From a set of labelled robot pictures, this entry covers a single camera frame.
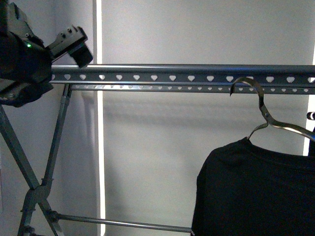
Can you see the metal clothes hanger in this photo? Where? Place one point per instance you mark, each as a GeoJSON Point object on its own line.
{"type": "Point", "coordinates": [266, 114]}

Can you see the black printed t-shirt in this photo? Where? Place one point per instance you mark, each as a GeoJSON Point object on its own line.
{"type": "Point", "coordinates": [245, 190]}

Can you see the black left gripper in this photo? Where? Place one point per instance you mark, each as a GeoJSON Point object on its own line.
{"type": "Point", "coordinates": [17, 40]}

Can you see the black fabric-covered left arm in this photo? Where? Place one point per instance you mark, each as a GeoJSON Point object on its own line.
{"type": "Point", "coordinates": [25, 63]}

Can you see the grey metal drying rack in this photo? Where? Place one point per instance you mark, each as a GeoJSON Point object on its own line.
{"type": "Point", "coordinates": [274, 79]}

